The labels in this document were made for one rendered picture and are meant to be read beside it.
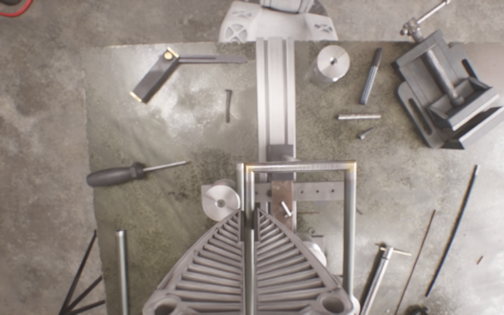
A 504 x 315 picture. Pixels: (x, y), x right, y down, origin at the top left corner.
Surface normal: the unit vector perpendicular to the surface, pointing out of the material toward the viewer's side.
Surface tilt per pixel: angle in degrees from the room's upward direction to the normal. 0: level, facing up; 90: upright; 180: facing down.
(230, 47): 0
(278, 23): 21
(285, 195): 0
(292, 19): 29
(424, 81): 0
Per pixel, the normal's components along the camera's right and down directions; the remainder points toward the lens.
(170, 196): 0.02, 0.08
